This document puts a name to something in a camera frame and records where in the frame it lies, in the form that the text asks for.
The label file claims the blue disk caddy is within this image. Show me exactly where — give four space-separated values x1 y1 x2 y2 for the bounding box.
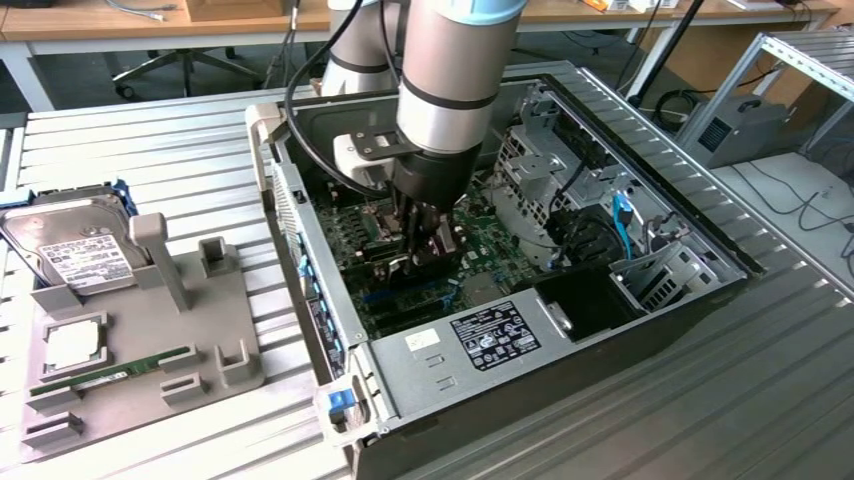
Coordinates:
0 177 141 226

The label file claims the wooden desk with white legs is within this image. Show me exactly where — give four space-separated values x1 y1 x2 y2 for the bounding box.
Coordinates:
0 0 336 114

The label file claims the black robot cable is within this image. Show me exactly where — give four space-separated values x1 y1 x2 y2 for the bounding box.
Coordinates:
284 0 396 199

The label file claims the CPU socket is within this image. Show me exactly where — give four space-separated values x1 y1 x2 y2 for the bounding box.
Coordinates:
364 204 406 246

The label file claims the green RAM stick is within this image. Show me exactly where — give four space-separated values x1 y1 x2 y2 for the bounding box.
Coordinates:
30 347 190 396

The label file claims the silver hard disk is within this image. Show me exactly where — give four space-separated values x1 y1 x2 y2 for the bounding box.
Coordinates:
0 194 153 296

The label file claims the black stand pole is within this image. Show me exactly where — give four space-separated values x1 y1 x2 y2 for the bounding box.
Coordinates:
626 0 709 106

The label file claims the grey parts rack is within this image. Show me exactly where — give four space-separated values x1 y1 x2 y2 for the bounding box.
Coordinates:
19 212 269 464

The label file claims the open black PC case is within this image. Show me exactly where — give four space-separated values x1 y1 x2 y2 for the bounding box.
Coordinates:
246 72 769 480

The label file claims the graphics card with metal bracket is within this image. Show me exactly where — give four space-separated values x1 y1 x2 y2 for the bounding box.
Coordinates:
344 230 464 296

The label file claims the wooden desk with clutter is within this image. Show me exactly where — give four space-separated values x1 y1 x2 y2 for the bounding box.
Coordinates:
510 0 843 101

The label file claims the grey power supply unit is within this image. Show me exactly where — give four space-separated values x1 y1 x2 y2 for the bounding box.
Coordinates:
365 287 576 421

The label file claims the green motherboard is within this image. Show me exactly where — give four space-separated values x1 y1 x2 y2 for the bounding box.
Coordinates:
313 167 536 336

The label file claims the silver CPU chip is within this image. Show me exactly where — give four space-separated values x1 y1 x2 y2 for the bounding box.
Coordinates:
45 322 109 371

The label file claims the metal disk bay cage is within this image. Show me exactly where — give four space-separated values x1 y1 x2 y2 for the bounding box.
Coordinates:
497 82 643 271

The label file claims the black office chair base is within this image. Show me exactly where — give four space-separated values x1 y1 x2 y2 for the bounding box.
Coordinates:
110 47 266 99

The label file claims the blue data wire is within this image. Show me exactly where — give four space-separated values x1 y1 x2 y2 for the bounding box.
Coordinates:
610 192 636 261

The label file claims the grey control box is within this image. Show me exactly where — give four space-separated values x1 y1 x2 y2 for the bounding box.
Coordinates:
693 94 813 169

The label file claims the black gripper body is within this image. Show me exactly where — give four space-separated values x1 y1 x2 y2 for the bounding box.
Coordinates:
392 143 484 215

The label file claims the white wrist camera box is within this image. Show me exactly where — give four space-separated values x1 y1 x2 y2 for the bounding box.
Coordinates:
332 128 420 186

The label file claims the grey box with vent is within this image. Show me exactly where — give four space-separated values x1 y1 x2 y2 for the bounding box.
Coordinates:
677 29 854 166

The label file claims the black wire bundle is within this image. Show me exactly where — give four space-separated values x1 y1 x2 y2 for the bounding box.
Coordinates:
550 209 626 264

